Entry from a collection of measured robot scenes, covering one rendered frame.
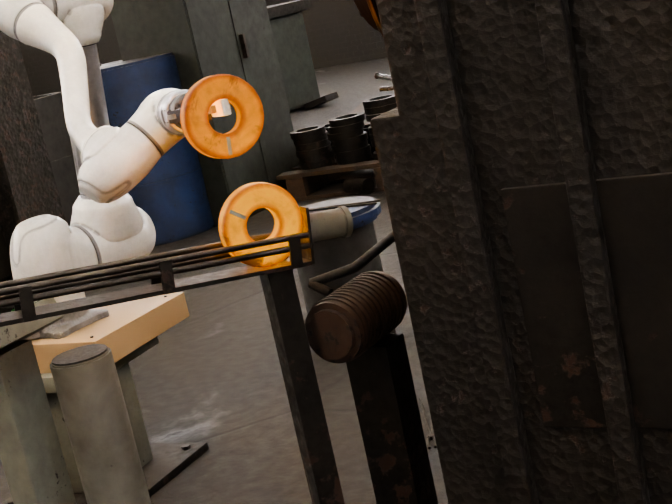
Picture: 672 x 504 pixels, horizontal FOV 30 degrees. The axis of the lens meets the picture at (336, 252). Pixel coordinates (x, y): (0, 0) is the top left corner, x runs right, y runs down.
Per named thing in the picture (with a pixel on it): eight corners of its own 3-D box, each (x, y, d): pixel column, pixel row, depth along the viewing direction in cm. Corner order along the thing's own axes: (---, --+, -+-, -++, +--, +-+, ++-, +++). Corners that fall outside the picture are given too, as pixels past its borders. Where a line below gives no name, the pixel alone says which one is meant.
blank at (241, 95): (258, 69, 234) (252, 70, 237) (179, 79, 227) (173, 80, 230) (269, 152, 236) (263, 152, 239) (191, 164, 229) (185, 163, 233)
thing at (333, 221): (355, 238, 236) (351, 206, 235) (311, 246, 232) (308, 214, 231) (341, 234, 241) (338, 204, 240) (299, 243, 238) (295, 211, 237)
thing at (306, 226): (315, 264, 232) (308, 207, 230) (312, 265, 232) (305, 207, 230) (299, 259, 239) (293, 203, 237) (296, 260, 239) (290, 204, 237)
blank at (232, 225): (284, 279, 232) (277, 276, 235) (315, 201, 233) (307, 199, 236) (211, 250, 225) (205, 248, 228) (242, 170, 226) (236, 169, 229)
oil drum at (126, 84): (243, 213, 644) (204, 41, 624) (175, 247, 595) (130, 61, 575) (154, 221, 675) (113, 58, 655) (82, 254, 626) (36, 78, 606)
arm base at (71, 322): (-5, 345, 302) (-10, 323, 301) (59, 316, 321) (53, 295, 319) (50, 344, 293) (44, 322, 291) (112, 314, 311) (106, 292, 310)
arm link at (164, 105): (163, 139, 256) (171, 139, 250) (151, 95, 254) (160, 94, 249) (204, 129, 259) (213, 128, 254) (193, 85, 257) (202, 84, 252)
